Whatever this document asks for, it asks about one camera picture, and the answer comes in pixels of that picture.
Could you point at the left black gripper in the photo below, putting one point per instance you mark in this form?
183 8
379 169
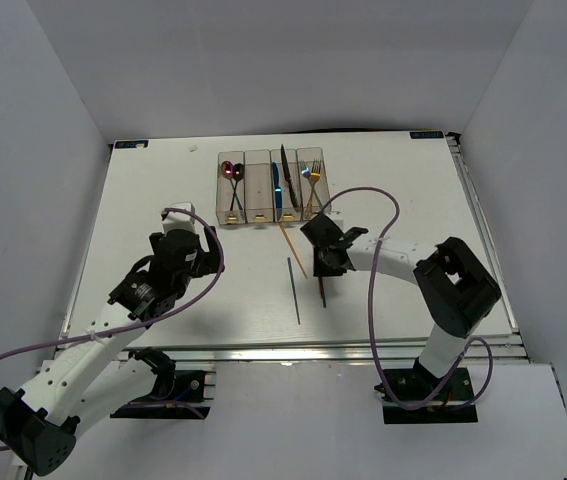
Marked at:
208 260

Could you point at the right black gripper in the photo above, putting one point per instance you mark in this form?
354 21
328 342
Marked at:
320 270

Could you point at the blue chopstick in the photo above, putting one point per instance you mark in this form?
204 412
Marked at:
294 291
324 301

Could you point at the gold fork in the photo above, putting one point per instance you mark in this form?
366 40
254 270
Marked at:
314 177

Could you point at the blue knife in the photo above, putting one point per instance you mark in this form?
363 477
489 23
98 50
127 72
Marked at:
277 190

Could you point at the rainbow fork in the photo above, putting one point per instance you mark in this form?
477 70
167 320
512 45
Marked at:
305 167

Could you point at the black knife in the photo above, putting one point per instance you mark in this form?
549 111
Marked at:
288 178

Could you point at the rainbow spoon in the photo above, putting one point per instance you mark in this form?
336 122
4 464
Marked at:
227 171

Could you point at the black spoon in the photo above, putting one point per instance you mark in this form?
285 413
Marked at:
238 173

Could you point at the orange chopstick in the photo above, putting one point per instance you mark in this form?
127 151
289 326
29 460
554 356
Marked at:
320 287
292 249

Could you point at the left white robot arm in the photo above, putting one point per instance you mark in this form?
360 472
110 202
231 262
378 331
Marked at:
42 420

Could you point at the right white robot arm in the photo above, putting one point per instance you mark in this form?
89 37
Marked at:
457 289

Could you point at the clear container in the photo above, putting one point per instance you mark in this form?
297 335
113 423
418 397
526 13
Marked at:
224 215
288 213
308 155
258 187

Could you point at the left blue corner sticker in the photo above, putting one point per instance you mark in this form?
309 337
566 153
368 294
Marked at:
131 144

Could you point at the blue corner sticker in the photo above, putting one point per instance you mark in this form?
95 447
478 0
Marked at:
131 144
426 134

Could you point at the right blue corner sticker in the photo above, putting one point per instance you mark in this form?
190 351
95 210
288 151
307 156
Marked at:
426 134

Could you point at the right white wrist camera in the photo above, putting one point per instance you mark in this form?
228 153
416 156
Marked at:
337 218

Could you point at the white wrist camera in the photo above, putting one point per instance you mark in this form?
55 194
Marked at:
337 218
178 217

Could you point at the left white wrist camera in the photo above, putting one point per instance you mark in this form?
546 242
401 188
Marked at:
178 217

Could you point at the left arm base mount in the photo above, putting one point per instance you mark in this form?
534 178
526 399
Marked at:
177 394

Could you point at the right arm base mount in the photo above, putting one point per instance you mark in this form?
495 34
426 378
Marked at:
445 408

